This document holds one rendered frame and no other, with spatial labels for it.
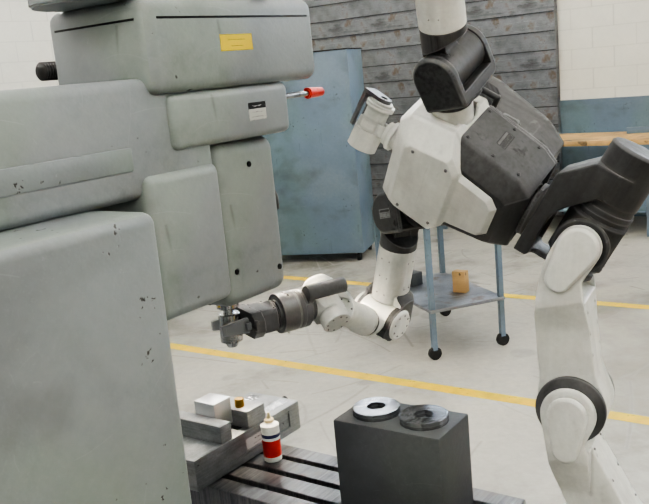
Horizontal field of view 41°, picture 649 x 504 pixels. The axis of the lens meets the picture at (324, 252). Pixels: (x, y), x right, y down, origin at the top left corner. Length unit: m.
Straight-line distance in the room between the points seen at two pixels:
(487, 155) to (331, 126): 6.05
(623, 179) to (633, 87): 7.43
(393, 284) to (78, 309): 1.00
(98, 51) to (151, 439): 0.67
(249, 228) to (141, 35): 0.44
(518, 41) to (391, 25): 1.55
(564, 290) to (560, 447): 0.33
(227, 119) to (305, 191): 6.28
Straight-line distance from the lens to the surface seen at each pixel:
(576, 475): 1.92
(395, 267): 2.05
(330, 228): 7.89
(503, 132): 1.79
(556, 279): 1.76
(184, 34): 1.55
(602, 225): 1.75
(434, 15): 1.63
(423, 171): 1.76
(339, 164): 7.76
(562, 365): 1.86
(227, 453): 1.90
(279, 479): 1.85
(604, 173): 1.73
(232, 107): 1.64
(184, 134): 1.54
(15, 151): 1.34
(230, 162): 1.66
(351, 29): 10.44
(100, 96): 1.44
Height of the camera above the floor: 1.75
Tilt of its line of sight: 12 degrees down
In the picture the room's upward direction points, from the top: 5 degrees counter-clockwise
